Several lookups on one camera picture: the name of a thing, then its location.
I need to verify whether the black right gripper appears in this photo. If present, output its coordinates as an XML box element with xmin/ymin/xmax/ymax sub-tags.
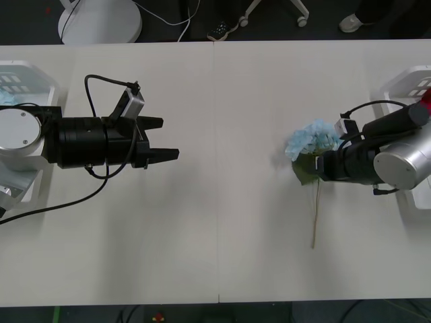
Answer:
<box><xmin>314</xmin><ymin>147</ymin><xmax>355</xmax><ymax>185</ymax></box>

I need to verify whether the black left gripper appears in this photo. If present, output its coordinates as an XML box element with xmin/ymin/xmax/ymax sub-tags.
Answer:
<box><xmin>106</xmin><ymin>116</ymin><xmax>180</xmax><ymax>170</ymax></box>

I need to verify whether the pale blue flower with stem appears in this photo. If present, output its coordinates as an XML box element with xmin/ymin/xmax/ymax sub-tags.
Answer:
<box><xmin>285</xmin><ymin>118</ymin><xmax>341</xmax><ymax>250</ymax></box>

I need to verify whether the red rose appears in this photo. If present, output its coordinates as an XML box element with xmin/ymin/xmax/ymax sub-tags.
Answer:
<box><xmin>419</xmin><ymin>87</ymin><xmax>431</xmax><ymax>112</ymax></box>

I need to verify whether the white round stand base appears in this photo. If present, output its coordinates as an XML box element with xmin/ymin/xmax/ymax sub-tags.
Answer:
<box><xmin>57</xmin><ymin>0</ymin><xmax>143</xmax><ymax>46</ymax></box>

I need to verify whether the white chair base with castors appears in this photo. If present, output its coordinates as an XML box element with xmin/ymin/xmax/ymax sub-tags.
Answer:
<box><xmin>238</xmin><ymin>0</ymin><xmax>310</xmax><ymax>28</ymax></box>

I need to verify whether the pale blue flower head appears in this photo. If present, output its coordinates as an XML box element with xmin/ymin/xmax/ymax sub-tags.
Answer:
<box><xmin>0</xmin><ymin>87</ymin><xmax>18</xmax><ymax>108</ymax></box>

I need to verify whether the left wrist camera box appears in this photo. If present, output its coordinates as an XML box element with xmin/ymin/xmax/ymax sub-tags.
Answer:
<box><xmin>117</xmin><ymin>81</ymin><xmax>147</xmax><ymax>121</ymax></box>

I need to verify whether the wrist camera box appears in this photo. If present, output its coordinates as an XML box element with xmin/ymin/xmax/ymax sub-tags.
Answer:
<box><xmin>117</xmin><ymin>81</ymin><xmax>147</xmax><ymax>121</ymax></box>
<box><xmin>333</xmin><ymin>116</ymin><xmax>360</xmax><ymax>139</ymax></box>

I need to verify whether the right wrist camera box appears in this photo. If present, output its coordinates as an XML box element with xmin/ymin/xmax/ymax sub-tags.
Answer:
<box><xmin>333</xmin><ymin>116</ymin><xmax>360</xmax><ymax>139</ymax></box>

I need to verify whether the white cable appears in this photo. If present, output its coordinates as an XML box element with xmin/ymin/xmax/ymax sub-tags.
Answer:
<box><xmin>133</xmin><ymin>0</ymin><xmax>203</xmax><ymax>42</ymax></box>

